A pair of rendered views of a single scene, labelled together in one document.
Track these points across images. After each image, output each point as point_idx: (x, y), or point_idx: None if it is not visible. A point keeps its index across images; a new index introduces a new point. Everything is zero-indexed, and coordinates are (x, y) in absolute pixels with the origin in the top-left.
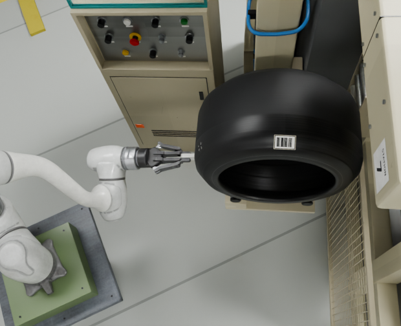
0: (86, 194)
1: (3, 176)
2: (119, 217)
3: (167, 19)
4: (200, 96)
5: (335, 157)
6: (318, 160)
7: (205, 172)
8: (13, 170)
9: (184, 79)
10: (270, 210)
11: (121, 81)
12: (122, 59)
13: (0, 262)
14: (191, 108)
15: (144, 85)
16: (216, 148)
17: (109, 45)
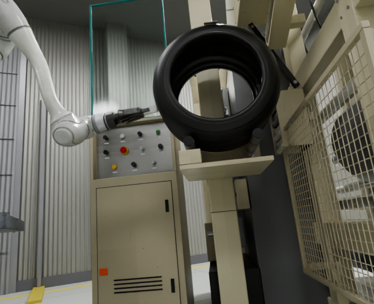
0: (55, 94)
1: (21, 19)
2: (70, 128)
3: (147, 133)
4: (166, 206)
5: (247, 31)
6: (236, 32)
7: (159, 71)
8: (28, 26)
9: (153, 184)
10: (226, 161)
11: (104, 193)
12: (110, 177)
13: None
14: (157, 229)
15: (121, 195)
16: (167, 46)
17: (105, 161)
